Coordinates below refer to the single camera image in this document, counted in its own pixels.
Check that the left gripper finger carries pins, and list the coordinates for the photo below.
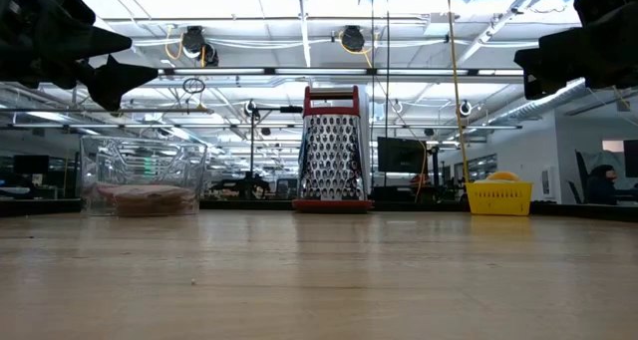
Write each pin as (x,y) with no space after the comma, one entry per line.
(117,83)
(75,28)

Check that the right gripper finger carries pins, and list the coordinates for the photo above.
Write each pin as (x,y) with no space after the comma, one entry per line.
(553,63)

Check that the clear plastic container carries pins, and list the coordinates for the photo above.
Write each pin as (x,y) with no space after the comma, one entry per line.
(144,160)

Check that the yellow toy donut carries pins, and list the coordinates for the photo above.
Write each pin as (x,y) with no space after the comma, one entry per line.
(503,176)

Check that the black office chair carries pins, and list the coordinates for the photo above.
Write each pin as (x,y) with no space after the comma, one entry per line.
(582,170)

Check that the black background monitor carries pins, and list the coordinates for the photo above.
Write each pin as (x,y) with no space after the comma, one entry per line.
(30,164)

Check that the person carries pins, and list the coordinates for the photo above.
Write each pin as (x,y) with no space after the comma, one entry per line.
(600,188)

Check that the yellow plastic basket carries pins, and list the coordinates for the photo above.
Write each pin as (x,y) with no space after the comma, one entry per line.
(498,198)

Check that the dark background machine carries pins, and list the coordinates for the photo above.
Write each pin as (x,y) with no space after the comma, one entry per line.
(244,185)

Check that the black boom stand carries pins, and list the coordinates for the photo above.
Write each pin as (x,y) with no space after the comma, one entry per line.
(291,109)

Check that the black computer monitor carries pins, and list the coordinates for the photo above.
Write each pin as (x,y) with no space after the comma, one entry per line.
(401,155)

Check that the red steel box grater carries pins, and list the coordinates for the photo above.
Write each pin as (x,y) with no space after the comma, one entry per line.
(331,155)

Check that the dark wall screen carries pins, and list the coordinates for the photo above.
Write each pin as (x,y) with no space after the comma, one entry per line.
(632,158)

